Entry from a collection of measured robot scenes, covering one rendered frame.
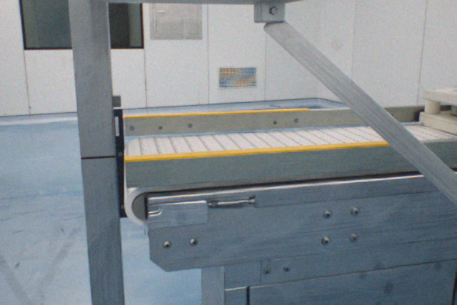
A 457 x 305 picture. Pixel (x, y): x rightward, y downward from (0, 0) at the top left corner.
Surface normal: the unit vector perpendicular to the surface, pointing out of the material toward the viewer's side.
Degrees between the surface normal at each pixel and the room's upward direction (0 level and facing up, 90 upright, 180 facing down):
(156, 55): 90
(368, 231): 90
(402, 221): 90
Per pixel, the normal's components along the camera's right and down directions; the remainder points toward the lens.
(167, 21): 0.36, 0.20
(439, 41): -0.93, 0.08
